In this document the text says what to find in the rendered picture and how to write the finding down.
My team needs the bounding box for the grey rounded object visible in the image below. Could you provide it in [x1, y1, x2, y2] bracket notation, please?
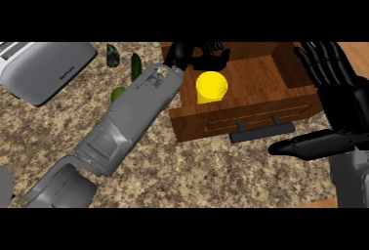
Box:
[0, 166, 15, 208]

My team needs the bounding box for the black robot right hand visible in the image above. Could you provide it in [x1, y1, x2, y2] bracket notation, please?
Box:
[267, 41, 369, 162]

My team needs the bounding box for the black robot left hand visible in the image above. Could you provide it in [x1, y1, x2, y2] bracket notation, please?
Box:
[162, 41, 232, 73]

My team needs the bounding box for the dark green bottle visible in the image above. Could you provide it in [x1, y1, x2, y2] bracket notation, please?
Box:
[105, 43, 121, 68]

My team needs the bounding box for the dark grey drawer handle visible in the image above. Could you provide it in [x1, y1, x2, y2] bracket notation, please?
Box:
[227, 114, 297, 145]

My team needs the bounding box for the brown wooden drawer front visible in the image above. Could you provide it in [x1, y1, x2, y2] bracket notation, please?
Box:
[168, 85, 325, 144]

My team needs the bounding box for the green lime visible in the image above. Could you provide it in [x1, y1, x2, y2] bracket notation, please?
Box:
[109, 86, 128, 104]

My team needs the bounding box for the brown wooden drawer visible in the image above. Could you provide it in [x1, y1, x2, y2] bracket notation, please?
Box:
[168, 85, 325, 144]
[159, 41, 320, 112]

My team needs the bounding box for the grey toaster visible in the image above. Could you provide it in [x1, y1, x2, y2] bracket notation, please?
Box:
[0, 41, 99, 107]

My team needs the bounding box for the green cucumber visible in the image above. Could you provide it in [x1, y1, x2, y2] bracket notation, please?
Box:
[130, 53, 145, 82]

